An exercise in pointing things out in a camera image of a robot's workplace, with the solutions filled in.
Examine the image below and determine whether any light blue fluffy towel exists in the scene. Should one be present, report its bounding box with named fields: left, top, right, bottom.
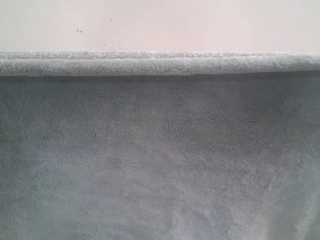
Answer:
left=0, top=51, right=320, bottom=240

